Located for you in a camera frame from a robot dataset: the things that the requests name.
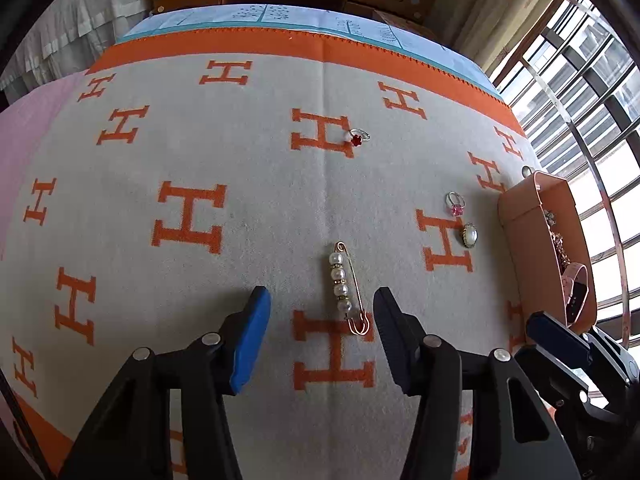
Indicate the gold pearl safety pin brooch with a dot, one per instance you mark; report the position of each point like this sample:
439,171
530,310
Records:
341,280

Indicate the blue tree print bedsheet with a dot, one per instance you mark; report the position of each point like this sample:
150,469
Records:
300,17

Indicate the beige curtain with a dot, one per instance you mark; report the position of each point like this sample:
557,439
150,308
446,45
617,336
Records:
495,5

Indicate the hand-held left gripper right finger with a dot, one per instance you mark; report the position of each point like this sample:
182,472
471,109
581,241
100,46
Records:
395,350

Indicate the metal window grille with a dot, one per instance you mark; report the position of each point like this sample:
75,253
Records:
590,85

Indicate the oval pearl brooch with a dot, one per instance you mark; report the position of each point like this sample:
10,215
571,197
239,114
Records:
470,235

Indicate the white lace cloth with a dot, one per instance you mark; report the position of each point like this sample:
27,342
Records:
75,25

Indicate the pink jewelry box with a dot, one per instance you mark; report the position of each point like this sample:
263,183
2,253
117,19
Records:
525,230

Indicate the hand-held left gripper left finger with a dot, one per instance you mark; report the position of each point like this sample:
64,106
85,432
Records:
250,345

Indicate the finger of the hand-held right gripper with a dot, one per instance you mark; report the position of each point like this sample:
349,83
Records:
617,355
555,335

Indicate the grey orange printed blanket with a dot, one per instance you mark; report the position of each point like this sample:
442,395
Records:
225,160

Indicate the pink smartwatch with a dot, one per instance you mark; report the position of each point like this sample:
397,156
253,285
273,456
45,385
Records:
575,295

